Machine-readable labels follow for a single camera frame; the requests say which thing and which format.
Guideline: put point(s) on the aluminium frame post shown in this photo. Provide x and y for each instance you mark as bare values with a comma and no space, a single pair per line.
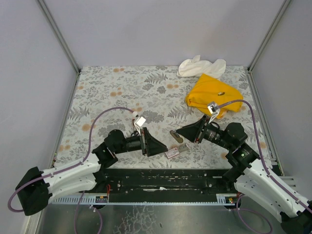
58,34
275,23

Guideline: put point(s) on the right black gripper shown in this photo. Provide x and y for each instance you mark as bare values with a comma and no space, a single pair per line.
201,130

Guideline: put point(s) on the red white staple box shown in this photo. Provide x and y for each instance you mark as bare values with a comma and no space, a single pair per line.
172,153

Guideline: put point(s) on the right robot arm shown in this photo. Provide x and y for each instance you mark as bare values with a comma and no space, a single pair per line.
251,178

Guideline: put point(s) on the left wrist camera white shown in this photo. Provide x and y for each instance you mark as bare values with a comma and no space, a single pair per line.
138,121

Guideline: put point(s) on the white cloth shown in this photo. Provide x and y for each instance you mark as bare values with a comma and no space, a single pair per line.
195,67

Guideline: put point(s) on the white slotted cable duct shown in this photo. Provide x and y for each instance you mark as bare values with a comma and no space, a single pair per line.
145,197

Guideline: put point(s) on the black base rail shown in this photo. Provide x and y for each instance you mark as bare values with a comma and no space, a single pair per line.
119,181

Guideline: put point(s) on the left aluminium frame post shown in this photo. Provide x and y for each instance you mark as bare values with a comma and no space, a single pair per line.
58,34

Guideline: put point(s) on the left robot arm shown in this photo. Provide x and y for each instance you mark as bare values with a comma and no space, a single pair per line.
38,188

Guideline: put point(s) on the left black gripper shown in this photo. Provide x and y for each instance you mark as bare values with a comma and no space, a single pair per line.
144,143

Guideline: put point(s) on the floral table mat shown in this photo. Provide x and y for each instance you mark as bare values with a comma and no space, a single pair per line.
158,95

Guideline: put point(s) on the yellow cloth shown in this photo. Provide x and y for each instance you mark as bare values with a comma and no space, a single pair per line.
206,91

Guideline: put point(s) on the right aluminium frame post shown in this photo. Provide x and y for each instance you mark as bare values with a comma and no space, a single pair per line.
275,23

